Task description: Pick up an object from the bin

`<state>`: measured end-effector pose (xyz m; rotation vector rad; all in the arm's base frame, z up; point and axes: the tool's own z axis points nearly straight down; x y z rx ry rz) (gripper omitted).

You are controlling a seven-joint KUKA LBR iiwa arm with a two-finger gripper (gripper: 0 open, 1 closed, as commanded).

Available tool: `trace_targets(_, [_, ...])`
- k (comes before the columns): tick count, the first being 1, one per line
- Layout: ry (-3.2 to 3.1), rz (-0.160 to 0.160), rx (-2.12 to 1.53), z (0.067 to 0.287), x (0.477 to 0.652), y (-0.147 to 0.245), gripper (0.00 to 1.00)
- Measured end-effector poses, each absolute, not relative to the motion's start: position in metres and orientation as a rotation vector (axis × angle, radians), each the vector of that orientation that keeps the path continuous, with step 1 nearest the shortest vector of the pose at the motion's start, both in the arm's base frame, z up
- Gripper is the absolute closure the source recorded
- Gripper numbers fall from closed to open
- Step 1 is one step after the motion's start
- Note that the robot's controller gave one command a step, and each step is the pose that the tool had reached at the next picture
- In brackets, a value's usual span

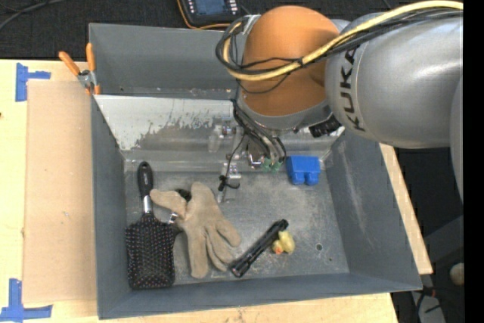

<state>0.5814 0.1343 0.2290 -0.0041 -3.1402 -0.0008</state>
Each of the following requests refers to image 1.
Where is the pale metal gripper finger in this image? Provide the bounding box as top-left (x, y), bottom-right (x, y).
top-left (207, 124), bottom-right (234, 154)
top-left (218, 163), bottom-right (242, 203)

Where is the blue toy block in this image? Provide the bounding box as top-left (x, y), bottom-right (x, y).
top-left (285, 155), bottom-right (322, 187)

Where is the tan work glove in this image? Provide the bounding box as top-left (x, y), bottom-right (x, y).
top-left (149, 181), bottom-right (242, 280)

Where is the grey metal bin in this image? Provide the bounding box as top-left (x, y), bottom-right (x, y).
top-left (88, 22), bottom-right (424, 320)

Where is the black flashlight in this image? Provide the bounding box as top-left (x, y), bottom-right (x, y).
top-left (229, 219), bottom-right (290, 278)

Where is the yellow rubber duck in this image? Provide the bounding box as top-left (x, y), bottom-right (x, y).
top-left (271, 230), bottom-right (296, 255)

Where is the black hairbrush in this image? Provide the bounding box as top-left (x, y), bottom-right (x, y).
top-left (125, 160), bottom-right (179, 290)

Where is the brown cardboard board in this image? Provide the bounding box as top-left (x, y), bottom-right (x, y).
top-left (21, 80), bottom-right (98, 306)

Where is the black cylinder on white bracket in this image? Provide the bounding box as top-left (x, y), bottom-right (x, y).
top-left (308, 115), bottom-right (346, 138)

